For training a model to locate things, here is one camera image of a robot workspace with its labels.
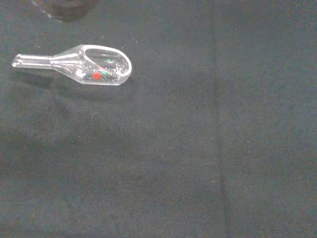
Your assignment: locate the black bench cloth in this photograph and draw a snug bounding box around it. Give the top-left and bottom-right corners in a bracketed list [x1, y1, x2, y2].
[0, 0, 317, 238]

